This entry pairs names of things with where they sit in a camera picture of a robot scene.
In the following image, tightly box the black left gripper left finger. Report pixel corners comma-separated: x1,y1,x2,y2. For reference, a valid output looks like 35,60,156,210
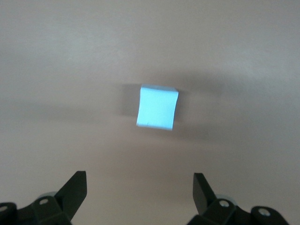
0,171,88,225

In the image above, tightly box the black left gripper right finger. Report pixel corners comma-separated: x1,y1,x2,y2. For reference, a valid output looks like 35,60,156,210
188,172,287,225

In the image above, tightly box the light blue foam cube block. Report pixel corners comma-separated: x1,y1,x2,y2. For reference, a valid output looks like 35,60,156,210
136,83,180,131

